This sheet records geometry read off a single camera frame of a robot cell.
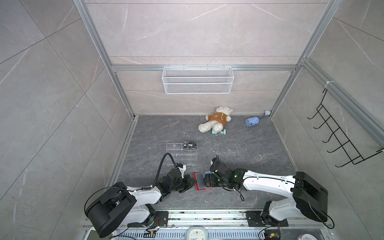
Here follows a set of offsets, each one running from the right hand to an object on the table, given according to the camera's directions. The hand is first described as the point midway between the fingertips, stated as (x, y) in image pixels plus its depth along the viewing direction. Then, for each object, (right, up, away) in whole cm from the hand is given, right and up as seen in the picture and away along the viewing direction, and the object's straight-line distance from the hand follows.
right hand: (208, 179), depth 83 cm
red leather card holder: (-7, -2, -1) cm, 7 cm away
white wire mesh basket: (-7, +62, +18) cm, 65 cm away
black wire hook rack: (+60, +27, -15) cm, 67 cm away
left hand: (-6, 0, -1) cm, 6 cm away
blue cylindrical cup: (+36, +34, +27) cm, 57 cm away
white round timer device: (-7, -19, -16) cm, 26 cm away
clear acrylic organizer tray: (-12, +11, +11) cm, 20 cm away
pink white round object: (+45, -21, -16) cm, 52 cm away
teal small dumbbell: (+13, +27, +23) cm, 38 cm away
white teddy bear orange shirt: (+8, +35, +23) cm, 42 cm away
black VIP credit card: (-10, +18, +9) cm, 23 cm away
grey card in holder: (-5, +1, 0) cm, 5 cm away
